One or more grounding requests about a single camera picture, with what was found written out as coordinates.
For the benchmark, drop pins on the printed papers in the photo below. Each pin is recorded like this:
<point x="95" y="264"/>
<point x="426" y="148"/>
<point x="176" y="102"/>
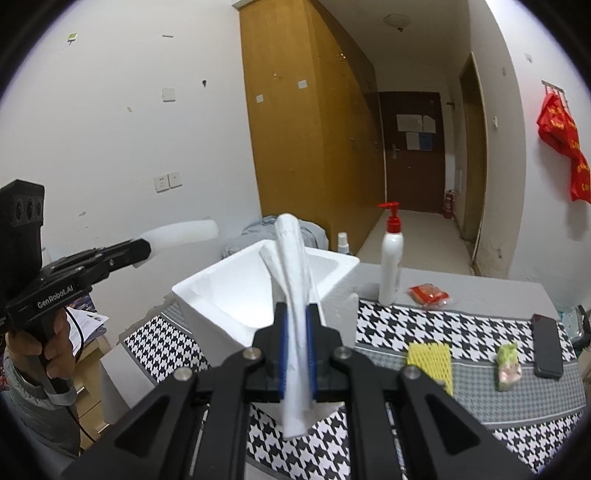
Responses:
<point x="90" y="321"/>

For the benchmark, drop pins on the wooden side cabinet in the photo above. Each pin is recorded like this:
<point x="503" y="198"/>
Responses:
<point x="92" y="383"/>

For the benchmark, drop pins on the white wall switch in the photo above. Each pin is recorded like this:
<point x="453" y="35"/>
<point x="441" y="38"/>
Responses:
<point x="169" y="94"/>

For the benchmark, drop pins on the disposable face mask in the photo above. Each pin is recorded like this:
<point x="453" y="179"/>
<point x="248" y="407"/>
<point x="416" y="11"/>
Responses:
<point x="292" y="277"/>

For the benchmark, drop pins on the white wall socket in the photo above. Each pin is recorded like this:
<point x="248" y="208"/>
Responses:
<point x="168" y="182"/>

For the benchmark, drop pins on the red snack packet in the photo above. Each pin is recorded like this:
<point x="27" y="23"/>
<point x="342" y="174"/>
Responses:
<point x="429" y="294"/>

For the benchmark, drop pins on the red hanging bag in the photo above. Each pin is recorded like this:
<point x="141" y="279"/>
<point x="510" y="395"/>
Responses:
<point x="563" y="134"/>

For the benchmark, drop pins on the grey cloth pile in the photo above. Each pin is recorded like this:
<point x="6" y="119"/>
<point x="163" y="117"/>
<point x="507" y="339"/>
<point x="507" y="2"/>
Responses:
<point x="244" y="233"/>

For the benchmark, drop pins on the wooden wardrobe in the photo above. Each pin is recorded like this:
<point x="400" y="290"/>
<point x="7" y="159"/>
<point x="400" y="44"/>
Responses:
<point x="304" y="138"/>

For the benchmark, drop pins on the black smartphone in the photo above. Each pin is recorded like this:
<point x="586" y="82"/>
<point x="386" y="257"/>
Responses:
<point x="547" y="346"/>

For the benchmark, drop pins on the blue white paper notice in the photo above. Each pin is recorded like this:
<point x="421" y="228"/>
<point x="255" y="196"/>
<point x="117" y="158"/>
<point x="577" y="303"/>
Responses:
<point x="419" y="141"/>

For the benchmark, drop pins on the dark brown door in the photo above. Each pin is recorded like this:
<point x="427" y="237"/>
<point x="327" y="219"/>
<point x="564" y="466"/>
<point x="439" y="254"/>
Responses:
<point x="411" y="175"/>

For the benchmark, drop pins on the metal wall hook rack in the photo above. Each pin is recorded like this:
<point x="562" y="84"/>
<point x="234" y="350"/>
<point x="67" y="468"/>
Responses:
<point x="554" y="87"/>

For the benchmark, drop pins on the ceiling lamp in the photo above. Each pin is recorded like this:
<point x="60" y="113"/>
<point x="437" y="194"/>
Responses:
<point x="397" y="21"/>

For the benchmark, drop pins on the clear plastic package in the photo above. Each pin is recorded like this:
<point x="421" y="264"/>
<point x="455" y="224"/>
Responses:
<point x="575" y="321"/>

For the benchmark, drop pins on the houndstooth table mat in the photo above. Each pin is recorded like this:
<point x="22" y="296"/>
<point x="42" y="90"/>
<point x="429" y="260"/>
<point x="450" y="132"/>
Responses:
<point x="461" y="332"/>

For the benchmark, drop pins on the white foam box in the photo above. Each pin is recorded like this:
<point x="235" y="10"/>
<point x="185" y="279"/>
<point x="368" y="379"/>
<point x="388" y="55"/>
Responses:
<point x="221" y="304"/>

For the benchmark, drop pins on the yellow sponge cloth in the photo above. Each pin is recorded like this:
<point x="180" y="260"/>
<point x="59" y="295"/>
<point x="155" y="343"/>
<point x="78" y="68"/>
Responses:
<point x="429" y="364"/>

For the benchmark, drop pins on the small clear spray bottle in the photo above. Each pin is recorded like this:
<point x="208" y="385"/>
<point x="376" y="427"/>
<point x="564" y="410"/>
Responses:
<point x="343" y="244"/>

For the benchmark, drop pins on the green pink packet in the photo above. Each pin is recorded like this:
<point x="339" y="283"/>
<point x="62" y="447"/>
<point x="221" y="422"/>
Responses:
<point x="508" y="367"/>

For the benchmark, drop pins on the person's left hand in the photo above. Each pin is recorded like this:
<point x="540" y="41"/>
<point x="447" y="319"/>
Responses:
<point x="57" y="344"/>

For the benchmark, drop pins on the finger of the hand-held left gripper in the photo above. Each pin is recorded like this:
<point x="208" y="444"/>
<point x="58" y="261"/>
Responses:
<point x="124" y="264"/>
<point x="124" y="248"/>

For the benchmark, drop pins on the white foam sheet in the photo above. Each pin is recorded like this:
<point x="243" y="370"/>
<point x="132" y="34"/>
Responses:
<point x="184" y="233"/>

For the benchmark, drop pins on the white red pump bottle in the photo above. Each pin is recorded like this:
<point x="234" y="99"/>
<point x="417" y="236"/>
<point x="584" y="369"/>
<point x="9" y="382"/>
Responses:
<point x="391" y="263"/>

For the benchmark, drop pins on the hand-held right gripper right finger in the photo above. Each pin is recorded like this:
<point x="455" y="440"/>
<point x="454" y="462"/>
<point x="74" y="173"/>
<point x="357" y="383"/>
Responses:
<point x="311" y="355"/>

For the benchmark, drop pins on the light wooden door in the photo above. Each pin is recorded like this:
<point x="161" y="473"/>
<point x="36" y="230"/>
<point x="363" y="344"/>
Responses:
<point x="474" y="152"/>

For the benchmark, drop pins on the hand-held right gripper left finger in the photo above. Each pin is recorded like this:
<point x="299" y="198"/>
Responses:
<point x="282" y="355"/>

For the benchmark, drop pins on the person's left forearm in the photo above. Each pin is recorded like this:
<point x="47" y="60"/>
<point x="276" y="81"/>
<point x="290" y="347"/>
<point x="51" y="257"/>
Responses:
<point x="32" y="410"/>

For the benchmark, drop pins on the red fire extinguisher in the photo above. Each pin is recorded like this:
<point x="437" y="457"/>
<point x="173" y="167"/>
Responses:
<point x="448" y="205"/>

